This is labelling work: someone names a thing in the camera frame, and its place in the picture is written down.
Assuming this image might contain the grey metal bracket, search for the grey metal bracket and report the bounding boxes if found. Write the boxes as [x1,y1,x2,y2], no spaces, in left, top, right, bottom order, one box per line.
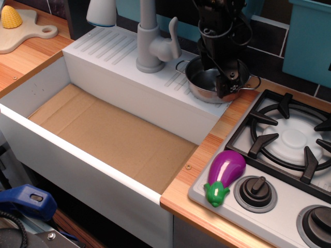
[36,230,86,248]

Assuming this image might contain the white toy sink basin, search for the white toy sink basin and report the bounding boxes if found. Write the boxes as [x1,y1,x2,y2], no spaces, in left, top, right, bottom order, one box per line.
[1,27,228,247]

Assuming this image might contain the grey toy stove top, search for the grey toy stove top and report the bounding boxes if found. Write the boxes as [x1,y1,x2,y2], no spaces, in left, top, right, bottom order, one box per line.
[188,94,330,247]

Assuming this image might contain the white bottle with blue base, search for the white bottle with blue base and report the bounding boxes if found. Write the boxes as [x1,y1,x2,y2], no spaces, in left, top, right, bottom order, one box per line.
[86,0,117,27]

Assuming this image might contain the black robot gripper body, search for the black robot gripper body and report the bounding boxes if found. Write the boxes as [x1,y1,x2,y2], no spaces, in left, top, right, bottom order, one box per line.
[198,28,239,80]

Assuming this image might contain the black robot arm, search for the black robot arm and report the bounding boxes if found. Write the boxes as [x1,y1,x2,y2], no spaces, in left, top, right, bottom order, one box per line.
[186,1,252,103]

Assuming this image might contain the blue plastic clamp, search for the blue plastic clamp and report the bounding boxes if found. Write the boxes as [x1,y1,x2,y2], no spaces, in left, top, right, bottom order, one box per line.
[1,184,57,221]

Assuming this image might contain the yellow toy corn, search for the yellow toy corn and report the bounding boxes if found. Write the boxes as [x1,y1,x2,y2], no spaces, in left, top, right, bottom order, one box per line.
[1,5,23,29]

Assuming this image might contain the purple toy eggplant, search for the purple toy eggplant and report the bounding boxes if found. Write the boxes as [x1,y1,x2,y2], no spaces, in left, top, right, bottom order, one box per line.
[204,150,246,208]

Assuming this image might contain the black burner grate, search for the black burner grate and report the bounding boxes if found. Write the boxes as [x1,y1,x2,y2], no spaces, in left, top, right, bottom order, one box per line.
[225,90,330,203]

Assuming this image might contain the teal box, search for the teal box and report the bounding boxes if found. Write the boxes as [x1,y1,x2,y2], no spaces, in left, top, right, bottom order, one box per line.
[282,1,330,88]

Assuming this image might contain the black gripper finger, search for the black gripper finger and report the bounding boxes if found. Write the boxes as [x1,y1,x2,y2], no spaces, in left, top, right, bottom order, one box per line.
[216,74,240,98]

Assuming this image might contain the black braided cable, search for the black braided cable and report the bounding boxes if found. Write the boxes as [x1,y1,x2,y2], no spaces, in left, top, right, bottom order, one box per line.
[0,211,28,248]

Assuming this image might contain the black stove knob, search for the black stove knob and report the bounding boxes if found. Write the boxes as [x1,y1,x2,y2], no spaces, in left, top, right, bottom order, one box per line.
[233,176,278,213]
[296,205,330,247]

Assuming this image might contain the grey toy faucet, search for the grey toy faucet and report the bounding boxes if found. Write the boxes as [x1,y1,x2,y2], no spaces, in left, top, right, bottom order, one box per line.
[136,1,182,73]

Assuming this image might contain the small stainless steel pot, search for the small stainless steel pot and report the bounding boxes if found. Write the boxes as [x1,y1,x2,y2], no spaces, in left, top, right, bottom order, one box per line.
[175,56,262,104]

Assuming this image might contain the light wooden cutting board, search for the light wooden cutting board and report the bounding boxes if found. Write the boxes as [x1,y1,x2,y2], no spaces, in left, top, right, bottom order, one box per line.
[1,9,58,54]

